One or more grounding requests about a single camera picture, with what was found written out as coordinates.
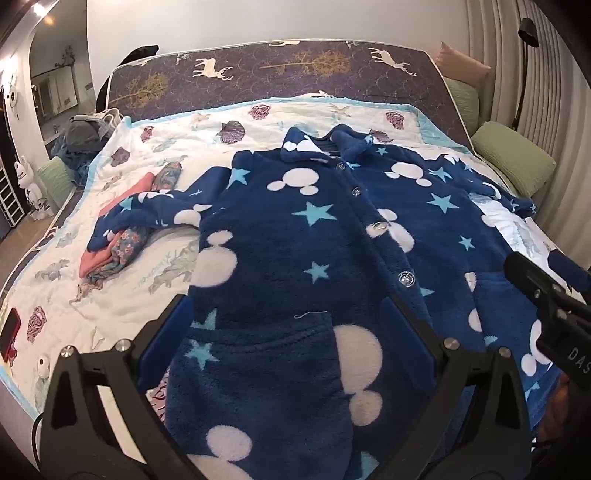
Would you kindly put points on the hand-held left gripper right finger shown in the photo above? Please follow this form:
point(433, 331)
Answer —
point(400, 325)

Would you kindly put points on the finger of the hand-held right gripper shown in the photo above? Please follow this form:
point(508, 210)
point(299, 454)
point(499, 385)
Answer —
point(531, 277)
point(572, 274)

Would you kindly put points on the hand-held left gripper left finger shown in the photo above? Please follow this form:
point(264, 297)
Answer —
point(170, 325)

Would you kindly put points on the blue star-print fleece pajama top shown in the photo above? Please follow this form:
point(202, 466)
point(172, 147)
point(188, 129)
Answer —
point(286, 258)

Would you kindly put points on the grey clothes pile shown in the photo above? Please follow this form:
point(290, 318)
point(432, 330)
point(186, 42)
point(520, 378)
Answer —
point(83, 134)

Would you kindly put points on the floral folded garment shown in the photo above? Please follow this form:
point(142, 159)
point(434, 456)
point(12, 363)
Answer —
point(127, 247)

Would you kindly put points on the pink folded garment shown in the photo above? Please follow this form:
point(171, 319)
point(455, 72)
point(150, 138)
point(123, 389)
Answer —
point(99, 261)

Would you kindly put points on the large green ribbed pillow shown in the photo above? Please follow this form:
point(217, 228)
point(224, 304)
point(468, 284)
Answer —
point(512, 157)

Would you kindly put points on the small white round figurine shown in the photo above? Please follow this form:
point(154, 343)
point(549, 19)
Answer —
point(42, 367)

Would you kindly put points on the red phone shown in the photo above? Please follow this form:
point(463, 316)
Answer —
point(9, 334)

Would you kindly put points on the white sea-print blanket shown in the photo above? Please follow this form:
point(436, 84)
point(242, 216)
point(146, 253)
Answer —
point(184, 147)

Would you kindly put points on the green floor cushion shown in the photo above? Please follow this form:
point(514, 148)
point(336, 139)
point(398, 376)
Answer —
point(56, 182)

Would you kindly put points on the small green pillow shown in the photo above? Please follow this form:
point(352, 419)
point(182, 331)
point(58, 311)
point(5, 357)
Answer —
point(461, 104)

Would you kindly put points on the white cat figure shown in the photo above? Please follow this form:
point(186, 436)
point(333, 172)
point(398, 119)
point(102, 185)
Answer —
point(28, 184)

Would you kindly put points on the black floor lamp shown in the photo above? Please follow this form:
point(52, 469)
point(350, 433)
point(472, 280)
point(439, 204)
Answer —
point(524, 69)

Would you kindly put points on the peach pillow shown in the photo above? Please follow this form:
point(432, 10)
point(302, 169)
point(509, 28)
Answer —
point(461, 62)

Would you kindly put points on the dark deer-print mattress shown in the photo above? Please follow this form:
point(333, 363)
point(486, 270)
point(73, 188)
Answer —
point(277, 87)

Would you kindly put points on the black object behind mattress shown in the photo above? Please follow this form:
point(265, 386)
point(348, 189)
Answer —
point(141, 53)

